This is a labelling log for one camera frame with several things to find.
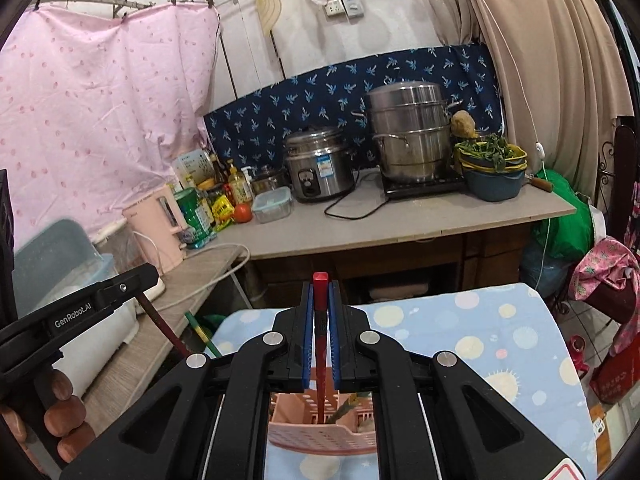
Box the person's left hand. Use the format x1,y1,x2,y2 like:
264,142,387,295
42,370,97,468

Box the steel steamer pot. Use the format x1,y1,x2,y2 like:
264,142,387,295
352,81,463,184

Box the pink dotted cloth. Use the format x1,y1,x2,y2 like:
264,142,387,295
0,0,221,246

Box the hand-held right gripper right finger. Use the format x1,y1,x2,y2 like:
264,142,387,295
327,280,586,480

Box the black induction cooker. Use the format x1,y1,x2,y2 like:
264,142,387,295
382,172,469,201

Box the green plastic bag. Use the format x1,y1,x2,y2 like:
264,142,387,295
530,169,596,263

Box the blue plastic basin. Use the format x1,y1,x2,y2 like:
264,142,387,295
462,160,527,203

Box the leafy green vegetables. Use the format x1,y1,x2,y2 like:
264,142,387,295
455,132,523,171

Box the yellow oil bottle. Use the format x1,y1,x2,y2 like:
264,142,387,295
227,160,253,206

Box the black power cable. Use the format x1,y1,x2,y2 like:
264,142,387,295
325,170,396,221

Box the steel rice cooker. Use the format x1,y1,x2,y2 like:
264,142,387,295
284,126,356,204

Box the dark red chopstick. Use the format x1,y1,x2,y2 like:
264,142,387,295
136,292,190,357

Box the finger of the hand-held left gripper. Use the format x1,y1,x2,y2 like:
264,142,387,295
95,262,162,312

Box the clear food container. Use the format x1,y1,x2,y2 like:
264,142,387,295
251,186,292,224

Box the beige curtain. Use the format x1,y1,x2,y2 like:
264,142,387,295
415,0,636,201

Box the blue dotted tablecloth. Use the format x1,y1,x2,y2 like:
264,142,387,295
212,282,598,480

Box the white bin with blue lid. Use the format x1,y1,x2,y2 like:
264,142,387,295
12,217,141,396

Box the yellow snack packet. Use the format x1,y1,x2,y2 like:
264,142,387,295
212,195,236,223

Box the pink floral cloth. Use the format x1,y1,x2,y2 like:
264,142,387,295
570,237,640,356

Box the pink perforated utensil basket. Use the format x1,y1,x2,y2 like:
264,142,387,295
267,392,381,456

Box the pink electric kettle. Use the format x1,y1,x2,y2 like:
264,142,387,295
122,185,186,273

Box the green plastic bottle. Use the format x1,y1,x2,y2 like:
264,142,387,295
172,187,216,251

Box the brown tuber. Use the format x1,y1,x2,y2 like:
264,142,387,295
451,110,478,138

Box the red cardboard box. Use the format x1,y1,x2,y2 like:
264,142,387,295
590,345,636,406

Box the small steel pot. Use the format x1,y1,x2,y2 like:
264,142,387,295
250,165,288,196

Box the navy leaf-print cloth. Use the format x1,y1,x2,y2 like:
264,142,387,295
204,42,503,181

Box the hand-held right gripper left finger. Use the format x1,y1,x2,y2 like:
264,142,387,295
60,280,316,480

